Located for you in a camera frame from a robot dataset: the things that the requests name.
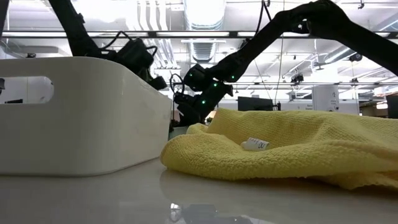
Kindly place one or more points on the small black dome camera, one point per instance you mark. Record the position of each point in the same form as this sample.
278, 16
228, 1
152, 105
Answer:
30, 55

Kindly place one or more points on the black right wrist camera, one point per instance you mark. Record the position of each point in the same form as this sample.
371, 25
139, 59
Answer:
180, 100

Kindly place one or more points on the white plastic bin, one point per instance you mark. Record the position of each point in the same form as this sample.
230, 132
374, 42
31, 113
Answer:
87, 124

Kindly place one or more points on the pale green microfiber towel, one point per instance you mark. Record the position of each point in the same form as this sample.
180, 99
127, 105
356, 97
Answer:
175, 132

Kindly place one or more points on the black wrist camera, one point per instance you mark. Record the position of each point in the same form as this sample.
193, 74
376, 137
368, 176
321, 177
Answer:
180, 100
158, 83

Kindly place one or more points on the yellow microfiber towel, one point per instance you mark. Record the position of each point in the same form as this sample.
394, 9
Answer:
295, 149

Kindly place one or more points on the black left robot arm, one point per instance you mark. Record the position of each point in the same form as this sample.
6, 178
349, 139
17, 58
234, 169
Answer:
77, 31

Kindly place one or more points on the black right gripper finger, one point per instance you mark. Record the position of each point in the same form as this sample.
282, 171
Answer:
188, 119

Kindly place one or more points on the black monitor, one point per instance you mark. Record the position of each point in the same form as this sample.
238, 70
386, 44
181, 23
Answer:
255, 104

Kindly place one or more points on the black screen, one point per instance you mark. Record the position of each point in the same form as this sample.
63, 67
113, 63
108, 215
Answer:
392, 107

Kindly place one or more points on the black horizontal rail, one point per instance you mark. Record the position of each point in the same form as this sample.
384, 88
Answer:
270, 83

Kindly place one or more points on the white kiosk pillar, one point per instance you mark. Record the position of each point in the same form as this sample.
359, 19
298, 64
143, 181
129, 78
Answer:
325, 99

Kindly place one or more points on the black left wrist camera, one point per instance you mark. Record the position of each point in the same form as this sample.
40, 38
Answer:
158, 83

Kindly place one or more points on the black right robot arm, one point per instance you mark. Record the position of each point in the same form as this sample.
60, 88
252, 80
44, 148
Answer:
311, 18

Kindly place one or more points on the black hanging spotlight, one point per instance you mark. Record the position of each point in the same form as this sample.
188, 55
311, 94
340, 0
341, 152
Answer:
297, 78
355, 57

